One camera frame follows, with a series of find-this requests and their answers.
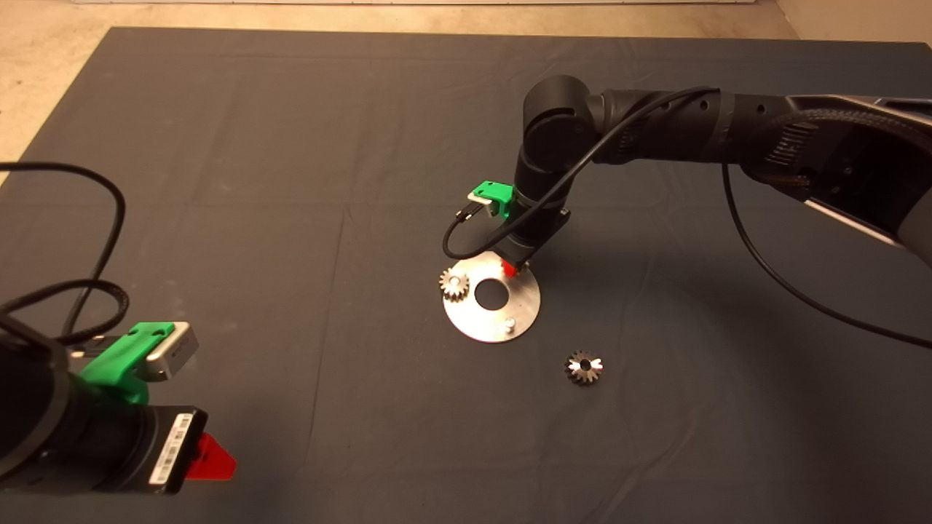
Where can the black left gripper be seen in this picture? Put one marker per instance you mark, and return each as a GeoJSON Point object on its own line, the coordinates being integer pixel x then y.
{"type": "Point", "coordinates": [124, 451]}

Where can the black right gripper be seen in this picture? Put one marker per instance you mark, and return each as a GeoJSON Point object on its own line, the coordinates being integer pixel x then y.
{"type": "Point", "coordinates": [535, 229]}

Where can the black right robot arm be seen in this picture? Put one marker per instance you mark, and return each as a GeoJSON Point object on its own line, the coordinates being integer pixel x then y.
{"type": "Point", "coordinates": [692, 135]}

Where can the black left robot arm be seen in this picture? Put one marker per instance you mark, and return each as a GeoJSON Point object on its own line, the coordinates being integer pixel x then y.
{"type": "Point", "coordinates": [29, 407]}

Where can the round metal carrier plate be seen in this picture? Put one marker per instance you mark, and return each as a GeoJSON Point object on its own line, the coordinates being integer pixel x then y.
{"type": "Point", "coordinates": [524, 306]}

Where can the dark grey table cloth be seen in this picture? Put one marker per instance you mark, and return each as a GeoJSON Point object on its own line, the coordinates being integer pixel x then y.
{"type": "Point", "coordinates": [291, 145]}

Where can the green right camera mount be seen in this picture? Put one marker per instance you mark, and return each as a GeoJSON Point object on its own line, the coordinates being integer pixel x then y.
{"type": "Point", "coordinates": [495, 193]}

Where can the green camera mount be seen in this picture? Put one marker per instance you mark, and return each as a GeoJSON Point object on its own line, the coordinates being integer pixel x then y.
{"type": "Point", "coordinates": [116, 360]}
{"type": "Point", "coordinates": [495, 193]}

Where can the silver right camera box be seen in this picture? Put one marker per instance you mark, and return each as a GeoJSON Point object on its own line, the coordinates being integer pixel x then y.
{"type": "Point", "coordinates": [477, 199]}

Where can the silver camera box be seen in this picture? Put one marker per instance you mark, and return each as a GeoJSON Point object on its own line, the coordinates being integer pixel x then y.
{"type": "Point", "coordinates": [477, 199]}
{"type": "Point", "coordinates": [176, 353]}

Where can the silver left camera box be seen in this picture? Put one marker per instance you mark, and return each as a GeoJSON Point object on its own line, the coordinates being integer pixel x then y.
{"type": "Point", "coordinates": [176, 353]}

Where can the green left camera mount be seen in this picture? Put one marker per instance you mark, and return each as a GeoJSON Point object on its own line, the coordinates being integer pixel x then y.
{"type": "Point", "coordinates": [116, 360]}

